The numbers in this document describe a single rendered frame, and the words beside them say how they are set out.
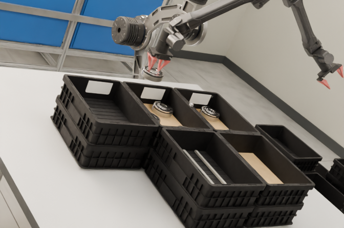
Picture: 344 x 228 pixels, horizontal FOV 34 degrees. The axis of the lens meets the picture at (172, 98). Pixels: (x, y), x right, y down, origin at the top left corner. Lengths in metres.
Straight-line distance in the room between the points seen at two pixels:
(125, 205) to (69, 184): 0.23
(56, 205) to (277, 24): 4.66
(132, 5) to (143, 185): 2.51
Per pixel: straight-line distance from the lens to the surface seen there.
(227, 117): 2.89
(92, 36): 4.59
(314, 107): 5.95
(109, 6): 4.54
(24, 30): 4.32
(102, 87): 2.59
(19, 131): 2.42
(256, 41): 6.53
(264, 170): 2.63
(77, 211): 2.07
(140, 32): 3.49
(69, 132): 2.40
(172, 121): 2.68
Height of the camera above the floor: 1.90
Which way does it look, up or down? 21 degrees down
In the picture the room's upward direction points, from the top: 23 degrees clockwise
